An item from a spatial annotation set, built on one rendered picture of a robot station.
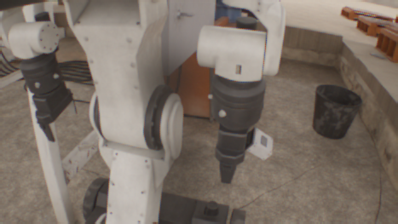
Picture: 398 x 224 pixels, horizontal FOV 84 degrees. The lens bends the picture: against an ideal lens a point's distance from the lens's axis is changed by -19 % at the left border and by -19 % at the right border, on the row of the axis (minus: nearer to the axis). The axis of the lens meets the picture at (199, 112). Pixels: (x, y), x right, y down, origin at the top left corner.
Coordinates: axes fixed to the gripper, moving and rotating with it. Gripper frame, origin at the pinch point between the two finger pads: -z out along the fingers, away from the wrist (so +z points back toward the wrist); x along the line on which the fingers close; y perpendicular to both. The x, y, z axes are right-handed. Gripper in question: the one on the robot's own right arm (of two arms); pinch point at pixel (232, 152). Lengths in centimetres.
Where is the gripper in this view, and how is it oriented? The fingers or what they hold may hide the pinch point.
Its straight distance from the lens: 55.6
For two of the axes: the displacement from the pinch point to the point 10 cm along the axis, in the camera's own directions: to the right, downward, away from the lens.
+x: 2.5, -6.3, 7.4
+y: -9.7, -1.5, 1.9
